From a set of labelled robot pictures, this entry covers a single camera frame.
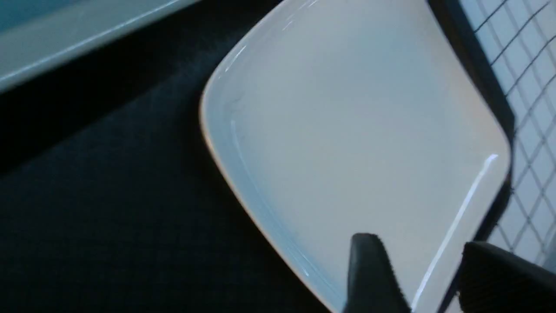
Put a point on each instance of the teal plastic bin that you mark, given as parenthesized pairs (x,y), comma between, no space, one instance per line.
(39,35)

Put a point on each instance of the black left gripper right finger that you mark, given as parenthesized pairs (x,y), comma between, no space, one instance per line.
(493,280)

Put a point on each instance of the large white rice plate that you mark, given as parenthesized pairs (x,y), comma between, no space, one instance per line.
(335,117)

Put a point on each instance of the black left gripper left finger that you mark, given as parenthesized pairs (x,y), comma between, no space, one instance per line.
(371,283)

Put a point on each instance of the black serving tray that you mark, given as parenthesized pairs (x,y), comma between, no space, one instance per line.
(111,201)

